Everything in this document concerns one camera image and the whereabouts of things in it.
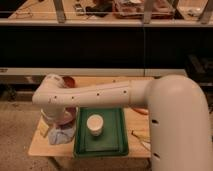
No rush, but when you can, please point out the black box right background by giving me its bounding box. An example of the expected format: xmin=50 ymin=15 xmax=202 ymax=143
xmin=185 ymin=55 xmax=213 ymax=82

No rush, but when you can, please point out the orange carrot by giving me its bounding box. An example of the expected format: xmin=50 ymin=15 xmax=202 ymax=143
xmin=132 ymin=108 xmax=149 ymax=115

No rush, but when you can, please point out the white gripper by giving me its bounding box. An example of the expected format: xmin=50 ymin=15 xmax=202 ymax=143
xmin=38 ymin=108 xmax=76 ymax=137

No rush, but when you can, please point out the corn cob with husk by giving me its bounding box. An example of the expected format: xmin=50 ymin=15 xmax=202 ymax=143
xmin=131 ymin=130 xmax=151 ymax=151

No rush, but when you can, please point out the grey blue towel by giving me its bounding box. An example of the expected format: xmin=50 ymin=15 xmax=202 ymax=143
xmin=48 ymin=127 xmax=76 ymax=145

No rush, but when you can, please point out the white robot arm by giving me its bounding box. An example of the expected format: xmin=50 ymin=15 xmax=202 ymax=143
xmin=32 ymin=74 xmax=213 ymax=171

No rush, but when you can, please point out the wooden table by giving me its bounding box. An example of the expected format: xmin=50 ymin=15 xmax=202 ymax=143
xmin=27 ymin=75 xmax=158 ymax=171

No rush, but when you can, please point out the red brown bowl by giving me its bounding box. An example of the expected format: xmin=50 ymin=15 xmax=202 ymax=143
xmin=63 ymin=76 xmax=76 ymax=88

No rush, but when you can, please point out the white cup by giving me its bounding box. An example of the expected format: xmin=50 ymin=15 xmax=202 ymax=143
xmin=87 ymin=114 xmax=104 ymax=136

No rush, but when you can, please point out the green plastic tray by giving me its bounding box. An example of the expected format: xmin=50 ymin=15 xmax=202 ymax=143
xmin=73 ymin=108 xmax=129 ymax=157

